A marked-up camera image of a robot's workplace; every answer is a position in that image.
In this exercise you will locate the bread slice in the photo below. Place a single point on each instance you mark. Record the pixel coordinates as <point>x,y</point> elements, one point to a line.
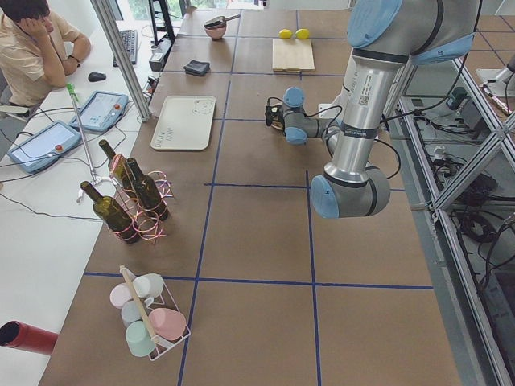
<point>277,125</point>

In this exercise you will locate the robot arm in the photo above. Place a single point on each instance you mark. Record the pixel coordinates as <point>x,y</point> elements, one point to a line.
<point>385,36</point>

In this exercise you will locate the cream bear tray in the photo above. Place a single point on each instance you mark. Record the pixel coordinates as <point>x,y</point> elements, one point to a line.
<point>184,123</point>

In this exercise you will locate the green wine bottle middle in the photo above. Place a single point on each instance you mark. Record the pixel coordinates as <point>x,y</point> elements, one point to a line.
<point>146,190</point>

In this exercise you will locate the green wine bottle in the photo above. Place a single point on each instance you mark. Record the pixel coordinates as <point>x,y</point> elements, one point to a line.
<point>110,154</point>
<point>146,190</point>
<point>112,213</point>

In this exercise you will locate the grey folded cloth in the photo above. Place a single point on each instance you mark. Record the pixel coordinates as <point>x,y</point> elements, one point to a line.
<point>197,68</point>

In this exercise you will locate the green wine bottle rear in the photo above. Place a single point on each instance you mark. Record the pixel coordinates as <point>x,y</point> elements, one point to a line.
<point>110,154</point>

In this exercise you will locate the wooden cutting board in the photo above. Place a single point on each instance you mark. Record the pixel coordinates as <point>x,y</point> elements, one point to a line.
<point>292,55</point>

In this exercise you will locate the green wine bottle front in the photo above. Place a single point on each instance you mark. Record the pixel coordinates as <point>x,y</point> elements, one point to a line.
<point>112,213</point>

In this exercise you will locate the white cup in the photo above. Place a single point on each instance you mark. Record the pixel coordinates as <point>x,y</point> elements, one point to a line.
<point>148,285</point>

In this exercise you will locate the yellow lemon left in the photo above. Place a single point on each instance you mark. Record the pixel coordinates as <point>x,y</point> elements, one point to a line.
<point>285,34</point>

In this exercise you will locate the pink bowl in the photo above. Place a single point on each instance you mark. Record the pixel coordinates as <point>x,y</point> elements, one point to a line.
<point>215,31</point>

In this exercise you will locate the black power strip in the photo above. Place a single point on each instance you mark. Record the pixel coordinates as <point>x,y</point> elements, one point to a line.
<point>159,55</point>

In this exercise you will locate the light pink cup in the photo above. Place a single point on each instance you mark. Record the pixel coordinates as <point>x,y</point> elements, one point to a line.
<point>120,295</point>

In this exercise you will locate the grey cup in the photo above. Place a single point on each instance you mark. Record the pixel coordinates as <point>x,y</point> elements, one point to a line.
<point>130,313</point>

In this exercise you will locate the teach pendant far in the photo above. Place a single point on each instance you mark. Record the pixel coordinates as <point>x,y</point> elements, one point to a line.
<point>102,110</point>

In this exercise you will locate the teach pendant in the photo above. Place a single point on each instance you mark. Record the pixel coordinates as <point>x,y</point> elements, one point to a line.
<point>102,110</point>
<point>42,149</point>

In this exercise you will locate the mint green cup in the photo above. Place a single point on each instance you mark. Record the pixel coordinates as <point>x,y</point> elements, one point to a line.
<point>138,339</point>

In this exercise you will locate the black keyboard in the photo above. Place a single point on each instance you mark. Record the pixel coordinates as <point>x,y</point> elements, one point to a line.
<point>130,43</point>

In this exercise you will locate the black computer mouse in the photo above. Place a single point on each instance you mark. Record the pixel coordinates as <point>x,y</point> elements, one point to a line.
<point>96,76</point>

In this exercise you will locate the teach pendant near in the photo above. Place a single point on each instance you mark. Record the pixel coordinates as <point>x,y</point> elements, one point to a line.
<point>42,149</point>

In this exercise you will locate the green tipped grabber stick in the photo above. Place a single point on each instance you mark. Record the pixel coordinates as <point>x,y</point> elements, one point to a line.
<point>95,178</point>

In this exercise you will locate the seated person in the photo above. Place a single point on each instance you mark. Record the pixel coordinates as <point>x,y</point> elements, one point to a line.
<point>39,49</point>

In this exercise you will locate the red cylinder tube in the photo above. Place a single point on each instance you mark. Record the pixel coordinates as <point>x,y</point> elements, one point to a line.
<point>25,337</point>

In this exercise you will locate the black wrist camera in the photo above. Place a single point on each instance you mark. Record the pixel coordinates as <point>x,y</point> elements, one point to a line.
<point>273,112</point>

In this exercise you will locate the copper wire bottle rack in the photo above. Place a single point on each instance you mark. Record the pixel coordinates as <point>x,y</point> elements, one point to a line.
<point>146,221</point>

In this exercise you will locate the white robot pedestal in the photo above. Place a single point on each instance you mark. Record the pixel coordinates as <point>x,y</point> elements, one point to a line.
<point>338,108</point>

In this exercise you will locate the white wire cup rack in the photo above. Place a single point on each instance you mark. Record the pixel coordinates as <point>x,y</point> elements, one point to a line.
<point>146,305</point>

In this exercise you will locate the aluminium frame post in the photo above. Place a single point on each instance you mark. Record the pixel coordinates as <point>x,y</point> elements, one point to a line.
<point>108,23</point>

